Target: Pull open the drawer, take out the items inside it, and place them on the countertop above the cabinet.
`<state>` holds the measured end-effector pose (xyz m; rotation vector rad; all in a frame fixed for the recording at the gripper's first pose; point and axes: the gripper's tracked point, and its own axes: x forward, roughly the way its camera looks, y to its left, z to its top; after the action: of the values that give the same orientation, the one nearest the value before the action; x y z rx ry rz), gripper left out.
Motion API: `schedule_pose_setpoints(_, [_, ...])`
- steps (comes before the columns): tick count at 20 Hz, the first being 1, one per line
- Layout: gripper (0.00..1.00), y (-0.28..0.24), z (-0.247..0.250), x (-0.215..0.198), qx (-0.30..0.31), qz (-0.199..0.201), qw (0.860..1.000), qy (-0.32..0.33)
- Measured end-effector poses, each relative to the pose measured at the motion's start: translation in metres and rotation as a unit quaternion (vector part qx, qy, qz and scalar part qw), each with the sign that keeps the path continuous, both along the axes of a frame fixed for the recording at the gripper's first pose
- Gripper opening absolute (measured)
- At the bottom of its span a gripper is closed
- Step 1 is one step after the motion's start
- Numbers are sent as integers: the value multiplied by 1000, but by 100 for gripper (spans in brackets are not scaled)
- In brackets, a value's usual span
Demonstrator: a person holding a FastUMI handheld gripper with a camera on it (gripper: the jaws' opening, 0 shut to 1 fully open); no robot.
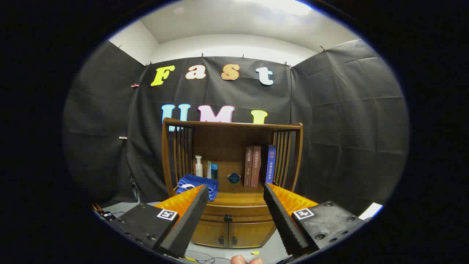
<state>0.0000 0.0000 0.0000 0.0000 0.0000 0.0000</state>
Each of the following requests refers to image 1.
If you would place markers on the wooden cabinet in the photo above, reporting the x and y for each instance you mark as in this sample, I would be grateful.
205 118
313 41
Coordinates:
227 135

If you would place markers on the wooden cabinet door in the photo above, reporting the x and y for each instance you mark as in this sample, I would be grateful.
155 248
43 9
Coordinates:
253 233
209 233

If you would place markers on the wooden countertop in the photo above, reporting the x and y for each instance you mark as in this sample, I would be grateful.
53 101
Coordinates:
234 193

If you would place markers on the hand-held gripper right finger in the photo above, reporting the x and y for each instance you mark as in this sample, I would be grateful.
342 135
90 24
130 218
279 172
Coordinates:
282 220

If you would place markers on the blue lidded teacup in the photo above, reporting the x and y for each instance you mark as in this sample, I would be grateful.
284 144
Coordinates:
234 178

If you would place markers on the wooden drawer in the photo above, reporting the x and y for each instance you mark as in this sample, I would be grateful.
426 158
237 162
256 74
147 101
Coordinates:
242 212

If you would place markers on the white panel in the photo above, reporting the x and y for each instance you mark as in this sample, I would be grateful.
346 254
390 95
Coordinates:
370 211

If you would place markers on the white pump bottle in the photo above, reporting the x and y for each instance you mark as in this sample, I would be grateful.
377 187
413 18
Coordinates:
198 168

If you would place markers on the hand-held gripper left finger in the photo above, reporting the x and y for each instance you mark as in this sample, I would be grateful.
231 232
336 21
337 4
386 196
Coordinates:
190 220

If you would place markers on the black backdrop cloth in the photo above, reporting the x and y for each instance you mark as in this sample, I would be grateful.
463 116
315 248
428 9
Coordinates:
348 110

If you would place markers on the blue book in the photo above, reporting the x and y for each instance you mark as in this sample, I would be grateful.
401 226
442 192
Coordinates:
270 165

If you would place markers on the brown book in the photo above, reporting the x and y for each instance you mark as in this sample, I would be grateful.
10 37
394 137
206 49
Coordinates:
256 168
248 168

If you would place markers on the teal box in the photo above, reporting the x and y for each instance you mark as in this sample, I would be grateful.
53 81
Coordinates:
214 171

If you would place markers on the blue folded towel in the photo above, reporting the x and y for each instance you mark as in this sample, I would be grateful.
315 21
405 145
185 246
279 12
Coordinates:
198 180

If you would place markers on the yellow black tape strip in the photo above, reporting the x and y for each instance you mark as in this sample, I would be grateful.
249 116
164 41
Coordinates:
191 259

